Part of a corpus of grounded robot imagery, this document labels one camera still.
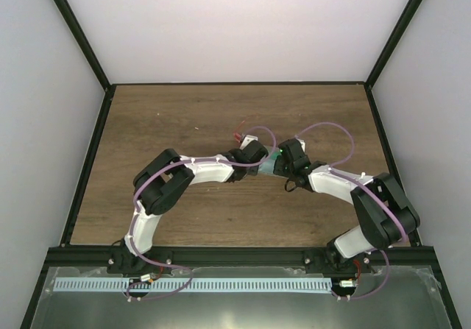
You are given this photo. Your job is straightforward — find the grey case green lining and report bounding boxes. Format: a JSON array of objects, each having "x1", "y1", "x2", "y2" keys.
[{"x1": 252, "y1": 147, "x2": 286, "y2": 177}]

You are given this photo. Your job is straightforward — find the light blue cleaning cloth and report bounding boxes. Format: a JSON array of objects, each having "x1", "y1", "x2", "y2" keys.
[{"x1": 258, "y1": 159, "x2": 275, "y2": 175}]

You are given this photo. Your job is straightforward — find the pink transparent sunglasses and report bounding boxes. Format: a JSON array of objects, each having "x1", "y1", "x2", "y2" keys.
[{"x1": 233, "y1": 115, "x2": 258, "y2": 144}]

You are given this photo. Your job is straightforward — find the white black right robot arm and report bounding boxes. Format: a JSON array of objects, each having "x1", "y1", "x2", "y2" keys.
[{"x1": 273, "y1": 138, "x2": 420, "y2": 272}]

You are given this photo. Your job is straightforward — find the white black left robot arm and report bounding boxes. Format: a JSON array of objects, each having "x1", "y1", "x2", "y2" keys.
[{"x1": 124, "y1": 140, "x2": 269, "y2": 273}]

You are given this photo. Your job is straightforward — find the grey metal front panel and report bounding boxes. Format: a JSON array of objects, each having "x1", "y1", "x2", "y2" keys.
[{"x1": 29, "y1": 266, "x2": 452, "y2": 328}]

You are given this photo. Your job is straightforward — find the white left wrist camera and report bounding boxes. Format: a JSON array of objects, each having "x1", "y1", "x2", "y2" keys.
[{"x1": 240, "y1": 135, "x2": 258, "y2": 149}]

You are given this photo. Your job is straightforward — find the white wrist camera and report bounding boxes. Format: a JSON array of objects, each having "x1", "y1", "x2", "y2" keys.
[
  {"x1": 296, "y1": 138, "x2": 305, "y2": 152},
  {"x1": 240, "y1": 135, "x2": 258, "y2": 149}
]

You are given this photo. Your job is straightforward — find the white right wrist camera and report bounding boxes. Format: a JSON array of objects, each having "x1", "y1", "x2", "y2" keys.
[{"x1": 296, "y1": 138, "x2": 305, "y2": 152}]

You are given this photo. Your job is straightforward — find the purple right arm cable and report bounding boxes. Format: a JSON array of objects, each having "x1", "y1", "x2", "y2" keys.
[{"x1": 294, "y1": 121, "x2": 409, "y2": 302}]

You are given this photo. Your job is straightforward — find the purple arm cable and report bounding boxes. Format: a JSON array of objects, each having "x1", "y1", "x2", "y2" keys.
[
  {"x1": 124, "y1": 126, "x2": 279, "y2": 302},
  {"x1": 294, "y1": 121, "x2": 409, "y2": 302}
]

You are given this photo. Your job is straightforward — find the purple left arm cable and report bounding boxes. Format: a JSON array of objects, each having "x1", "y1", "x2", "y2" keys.
[{"x1": 124, "y1": 126, "x2": 279, "y2": 302}]

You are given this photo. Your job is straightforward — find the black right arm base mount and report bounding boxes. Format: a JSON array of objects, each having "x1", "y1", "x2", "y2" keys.
[{"x1": 302, "y1": 247, "x2": 364, "y2": 275}]

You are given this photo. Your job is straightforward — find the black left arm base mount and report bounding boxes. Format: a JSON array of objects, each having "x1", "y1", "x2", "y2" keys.
[{"x1": 105, "y1": 245, "x2": 174, "y2": 275}]

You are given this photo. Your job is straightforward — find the light blue slotted cable duct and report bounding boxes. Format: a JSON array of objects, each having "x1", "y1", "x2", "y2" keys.
[{"x1": 52, "y1": 277, "x2": 332, "y2": 294}]

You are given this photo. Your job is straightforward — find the black aluminium frame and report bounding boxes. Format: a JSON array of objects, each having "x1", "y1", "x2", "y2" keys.
[{"x1": 18, "y1": 0, "x2": 464, "y2": 329}]

